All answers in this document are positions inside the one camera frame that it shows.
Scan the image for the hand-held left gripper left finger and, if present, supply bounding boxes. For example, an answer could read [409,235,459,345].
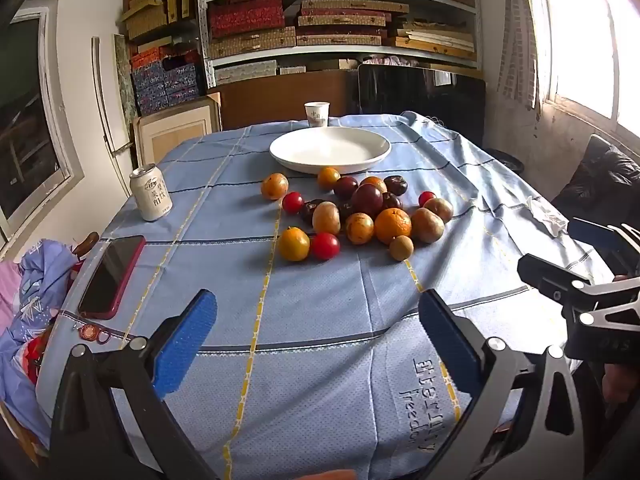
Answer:
[50,288,221,480]

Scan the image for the smartphone in red case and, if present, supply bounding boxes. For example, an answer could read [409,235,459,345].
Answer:
[77,235,147,321]

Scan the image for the pink cloth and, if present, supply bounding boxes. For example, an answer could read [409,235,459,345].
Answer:
[0,262,21,331]

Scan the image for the light wooden framed panel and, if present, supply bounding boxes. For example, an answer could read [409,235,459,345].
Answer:
[132,92,223,166]

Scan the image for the stack of blue patterned boxes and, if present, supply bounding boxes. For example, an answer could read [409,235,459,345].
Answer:
[131,47,207,116]

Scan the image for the person's right hand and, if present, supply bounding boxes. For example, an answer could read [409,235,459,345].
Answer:
[602,365,631,406]

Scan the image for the black padded jacket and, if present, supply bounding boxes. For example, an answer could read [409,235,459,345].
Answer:
[552,134,640,221]

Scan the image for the white curved pipe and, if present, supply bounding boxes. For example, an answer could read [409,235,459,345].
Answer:
[91,36,133,201]

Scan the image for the stack of patterned flat boxes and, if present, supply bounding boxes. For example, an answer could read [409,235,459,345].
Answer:
[205,0,478,86]

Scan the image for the small brown longan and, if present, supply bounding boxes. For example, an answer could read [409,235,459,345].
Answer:
[389,235,415,262]

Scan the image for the pale curtain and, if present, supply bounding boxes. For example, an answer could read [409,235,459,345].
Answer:
[497,0,551,111]

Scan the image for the white paper cup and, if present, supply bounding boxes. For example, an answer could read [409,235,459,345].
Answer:
[304,101,331,128]

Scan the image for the red keychain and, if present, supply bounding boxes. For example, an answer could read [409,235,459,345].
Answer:
[72,322,113,346]

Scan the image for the large mandarin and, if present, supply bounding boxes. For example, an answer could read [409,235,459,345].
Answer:
[374,207,413,245]

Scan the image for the black glass panel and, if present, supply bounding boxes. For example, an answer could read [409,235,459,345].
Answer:
[357,63,487,148]

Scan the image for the stack of yellow boxes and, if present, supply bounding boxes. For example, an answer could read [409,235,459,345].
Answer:
[120,0,197,41]

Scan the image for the white drink can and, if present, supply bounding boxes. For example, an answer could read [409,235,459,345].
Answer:
[129,164,174,222]

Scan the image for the large purple plum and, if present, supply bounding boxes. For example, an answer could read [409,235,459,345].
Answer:
[350,183,384,219]

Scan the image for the white metal shelf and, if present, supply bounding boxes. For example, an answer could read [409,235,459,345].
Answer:
[195,0,483,91]

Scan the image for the blue printed blanket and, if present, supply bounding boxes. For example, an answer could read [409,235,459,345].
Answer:
[0,237,88,411]

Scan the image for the black round container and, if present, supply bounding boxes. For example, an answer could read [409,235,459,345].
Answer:
[487,147,526,173]

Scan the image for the crumpled white tissue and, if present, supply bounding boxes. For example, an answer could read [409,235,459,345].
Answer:
[525,195,568,237]

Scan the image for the brown wooden board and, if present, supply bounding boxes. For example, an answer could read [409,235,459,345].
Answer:
[206,70,361,131]

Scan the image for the bright window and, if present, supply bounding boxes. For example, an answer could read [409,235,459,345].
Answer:
[537,0,640,136]

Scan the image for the white plate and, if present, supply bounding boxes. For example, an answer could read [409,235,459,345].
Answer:
[269,126,392,176]

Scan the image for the blemished small orange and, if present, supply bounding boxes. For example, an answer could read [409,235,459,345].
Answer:
[346,212,375,245]
[261,173,290,201]

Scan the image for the green patterned panel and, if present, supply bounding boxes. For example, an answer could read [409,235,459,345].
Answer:
[114,34,138,126]

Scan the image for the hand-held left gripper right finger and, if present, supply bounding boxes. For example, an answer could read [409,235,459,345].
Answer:
[419,289,586,480]

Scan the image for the brown wooden handle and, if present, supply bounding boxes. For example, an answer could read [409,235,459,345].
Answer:
[70,231,100,261]

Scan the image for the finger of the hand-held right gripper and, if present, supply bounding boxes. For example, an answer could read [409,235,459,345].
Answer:
[567,217,640,273]
[517,254,640,331]

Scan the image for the blue checked tablecloth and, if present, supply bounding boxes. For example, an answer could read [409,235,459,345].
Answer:
[35,110,616,480]

